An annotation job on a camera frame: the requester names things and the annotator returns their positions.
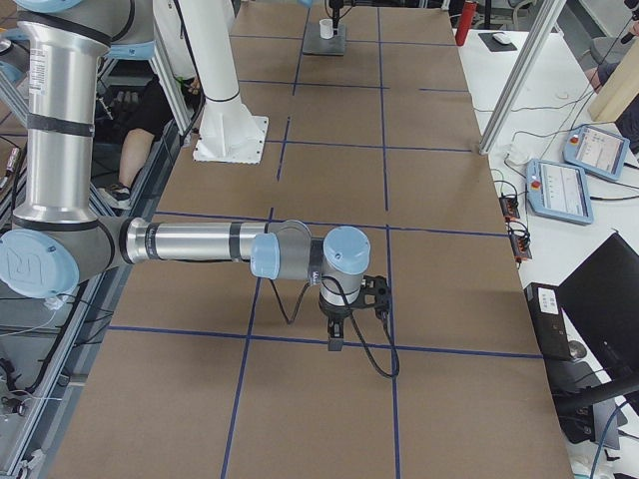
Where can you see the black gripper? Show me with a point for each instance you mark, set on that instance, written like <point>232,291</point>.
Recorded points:
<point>335,314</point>

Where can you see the white ceramic mug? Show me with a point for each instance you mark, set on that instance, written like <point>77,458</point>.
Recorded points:
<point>326,30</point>

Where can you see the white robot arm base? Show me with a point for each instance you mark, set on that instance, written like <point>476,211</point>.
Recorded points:
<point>228,132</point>

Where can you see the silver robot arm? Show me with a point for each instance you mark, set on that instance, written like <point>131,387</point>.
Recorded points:
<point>56,241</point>

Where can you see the dark grey closed laptop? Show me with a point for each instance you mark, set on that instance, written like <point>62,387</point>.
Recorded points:
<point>314,44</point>

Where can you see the black open laptop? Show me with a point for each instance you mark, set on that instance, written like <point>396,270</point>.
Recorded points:
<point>600,298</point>

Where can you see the lengthwise blue tape strip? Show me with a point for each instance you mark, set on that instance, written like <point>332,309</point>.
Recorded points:
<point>394,352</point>

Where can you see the red water bottle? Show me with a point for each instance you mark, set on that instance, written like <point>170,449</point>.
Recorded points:
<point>465,21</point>

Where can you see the black mouse pad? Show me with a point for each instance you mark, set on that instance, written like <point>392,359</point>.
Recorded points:
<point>493,46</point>

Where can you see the white computer mouse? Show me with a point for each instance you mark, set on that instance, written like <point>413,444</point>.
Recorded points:
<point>501,38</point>

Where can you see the lower orange black adapter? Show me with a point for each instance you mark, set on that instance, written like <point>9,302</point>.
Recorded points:
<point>520,244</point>

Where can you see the orange black adapter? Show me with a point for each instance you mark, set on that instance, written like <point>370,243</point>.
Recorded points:
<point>520,244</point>
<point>509,207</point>

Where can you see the upper orange black adapter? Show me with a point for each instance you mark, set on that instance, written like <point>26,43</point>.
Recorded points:
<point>509,207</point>

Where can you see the seated person in black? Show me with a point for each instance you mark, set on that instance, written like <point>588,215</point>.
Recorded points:
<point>144,128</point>

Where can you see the long crosswise blue tape strip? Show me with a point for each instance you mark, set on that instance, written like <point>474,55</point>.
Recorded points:
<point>283,339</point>

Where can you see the white power adapter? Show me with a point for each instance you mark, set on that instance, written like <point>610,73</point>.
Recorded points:
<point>515,157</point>

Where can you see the black desktop computer box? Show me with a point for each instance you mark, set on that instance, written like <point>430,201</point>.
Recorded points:
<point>567,371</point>

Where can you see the near blue teach pendant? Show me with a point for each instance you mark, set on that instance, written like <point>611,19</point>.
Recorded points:
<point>559,191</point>

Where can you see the blue teach pendant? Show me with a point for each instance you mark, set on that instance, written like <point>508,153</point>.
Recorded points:
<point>596,151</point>
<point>559,191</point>

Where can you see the light wooden beam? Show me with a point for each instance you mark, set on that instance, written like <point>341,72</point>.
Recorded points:
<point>619,91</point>

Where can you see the far blue teach pendant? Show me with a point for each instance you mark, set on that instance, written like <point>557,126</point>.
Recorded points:
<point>596,151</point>

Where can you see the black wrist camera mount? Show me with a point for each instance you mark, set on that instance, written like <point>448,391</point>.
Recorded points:
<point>374,293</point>

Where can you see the aluminium frame post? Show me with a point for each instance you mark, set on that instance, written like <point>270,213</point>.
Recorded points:
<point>536,38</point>

